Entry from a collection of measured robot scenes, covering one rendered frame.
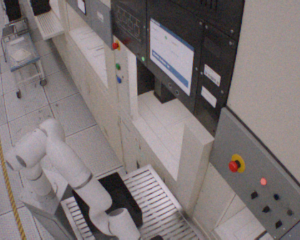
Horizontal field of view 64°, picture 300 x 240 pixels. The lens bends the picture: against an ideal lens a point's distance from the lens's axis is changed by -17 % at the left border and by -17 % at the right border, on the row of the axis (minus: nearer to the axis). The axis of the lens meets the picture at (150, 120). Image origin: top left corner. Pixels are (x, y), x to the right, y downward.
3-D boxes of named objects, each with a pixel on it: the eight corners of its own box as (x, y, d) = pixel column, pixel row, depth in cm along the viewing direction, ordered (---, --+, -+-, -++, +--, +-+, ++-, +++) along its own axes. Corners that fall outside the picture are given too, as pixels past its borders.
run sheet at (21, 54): (9, 56, 316) (8, 55, 315) (23, 47, 329) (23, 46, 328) (18, 62, 303) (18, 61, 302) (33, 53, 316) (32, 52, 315)
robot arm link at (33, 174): (20, 173, 139) (4, 146, 121) (40, 152, 149) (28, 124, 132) (33, 184, 134) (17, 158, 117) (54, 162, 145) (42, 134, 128)
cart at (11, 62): (9, 66, 380) (1, 41, 345) (37, 54, 399) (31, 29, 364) (18, 100, 323) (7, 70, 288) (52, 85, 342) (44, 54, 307)
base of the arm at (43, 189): (25, 195, 149) (14, 179, 135) (37, 172, 161) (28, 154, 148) (50, 205, 145) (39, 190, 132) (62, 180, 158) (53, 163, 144)
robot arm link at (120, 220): (115, 243, 100) (133, 244, 95) (100, 217, 99) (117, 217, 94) (127, 232, 107) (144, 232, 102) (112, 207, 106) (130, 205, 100)
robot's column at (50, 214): (53, 239, 201) (17, 199, 146) (64, 214, 220) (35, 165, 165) (82, 251, 196) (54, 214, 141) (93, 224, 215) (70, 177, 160)
